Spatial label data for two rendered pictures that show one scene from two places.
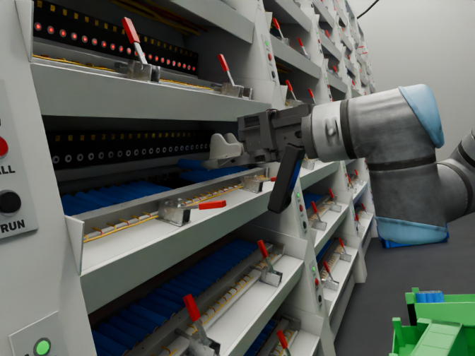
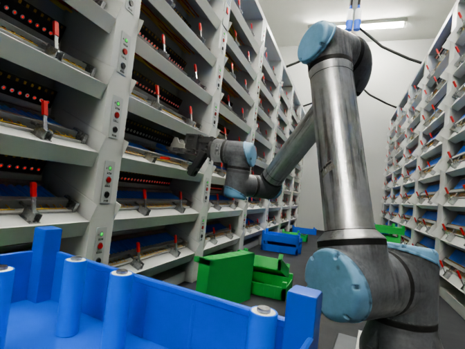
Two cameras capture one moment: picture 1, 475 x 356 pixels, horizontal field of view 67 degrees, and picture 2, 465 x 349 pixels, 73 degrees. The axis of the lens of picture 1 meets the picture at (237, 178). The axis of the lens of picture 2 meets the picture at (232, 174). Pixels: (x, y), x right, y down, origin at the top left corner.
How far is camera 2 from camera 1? 0.69 m
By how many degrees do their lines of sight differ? 8
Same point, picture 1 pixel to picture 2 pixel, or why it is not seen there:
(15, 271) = (111, 147)
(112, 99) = (144, 111)
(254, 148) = (188, 147)
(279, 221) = (194, 191)
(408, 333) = not seen: hidden behind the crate
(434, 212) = (241, 187)
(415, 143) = (241, 161)
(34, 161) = (122, 122)
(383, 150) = (231, 160)
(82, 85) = (138, 104)
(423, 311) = not seen: hidden behind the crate
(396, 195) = (230, 177)
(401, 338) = not seen: hidden behind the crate
